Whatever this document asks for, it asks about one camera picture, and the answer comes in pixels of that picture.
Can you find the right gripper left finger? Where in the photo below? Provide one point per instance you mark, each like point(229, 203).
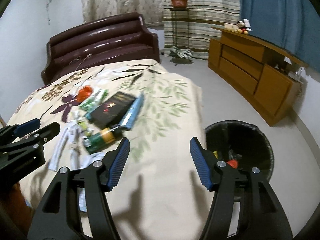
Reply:
point(75, 206)

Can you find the black metal plant stand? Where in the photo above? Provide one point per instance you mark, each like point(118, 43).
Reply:
point(175, 33)

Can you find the floral beige tablecloth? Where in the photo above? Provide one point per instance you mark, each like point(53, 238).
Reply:
point(159, 195)

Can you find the black lined trash bin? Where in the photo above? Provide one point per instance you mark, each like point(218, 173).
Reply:
point(244, 142)

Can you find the teal white tube box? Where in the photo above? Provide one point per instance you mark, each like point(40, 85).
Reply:
point(89, 117)

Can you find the black box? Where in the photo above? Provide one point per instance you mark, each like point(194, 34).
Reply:
point(111, 111)

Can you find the orange plastic bag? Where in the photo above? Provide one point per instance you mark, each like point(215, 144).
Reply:
point(84, 93)

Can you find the blue curtain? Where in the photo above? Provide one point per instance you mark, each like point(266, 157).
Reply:
point(290, 24)

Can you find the checkered cloth on stand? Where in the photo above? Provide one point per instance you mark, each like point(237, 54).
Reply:
point(181, 53)

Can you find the green white wrapper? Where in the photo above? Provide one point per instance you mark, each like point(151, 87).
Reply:
point(94, 100)

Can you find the green yellow bottle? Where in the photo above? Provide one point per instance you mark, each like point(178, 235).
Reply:
point(102, 139)

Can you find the light blue packet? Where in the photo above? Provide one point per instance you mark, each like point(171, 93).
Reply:
point(128, 120)

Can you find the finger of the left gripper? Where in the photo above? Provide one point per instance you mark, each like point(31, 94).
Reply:
point(25, 154)
point(10, 132)

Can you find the Mickey Mouse plush toy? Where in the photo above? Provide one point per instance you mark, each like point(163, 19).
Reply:
point(244, 26)

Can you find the white router on cabinet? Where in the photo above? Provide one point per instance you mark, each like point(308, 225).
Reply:
point(297, 74)

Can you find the red plastic bag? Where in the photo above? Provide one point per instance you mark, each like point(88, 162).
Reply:
point(233, 163)

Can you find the wooden TV cabinet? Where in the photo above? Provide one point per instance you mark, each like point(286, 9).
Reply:
point(258, 70)

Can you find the small white box on cabinet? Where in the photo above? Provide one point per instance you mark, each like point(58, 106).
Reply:
point(231, 27)

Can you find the striped curtain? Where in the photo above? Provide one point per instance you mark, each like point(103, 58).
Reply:
point(204, 15)

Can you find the dark red leather sofa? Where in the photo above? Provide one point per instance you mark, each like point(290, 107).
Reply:
point(112, 39)

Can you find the torn green white carton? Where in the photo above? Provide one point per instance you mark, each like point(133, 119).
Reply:
point(77, 132)

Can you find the silver foil wrapper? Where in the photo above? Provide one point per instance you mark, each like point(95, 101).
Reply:
point(58, 149)

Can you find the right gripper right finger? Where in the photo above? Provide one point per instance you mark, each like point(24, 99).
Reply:
point(244, 205)

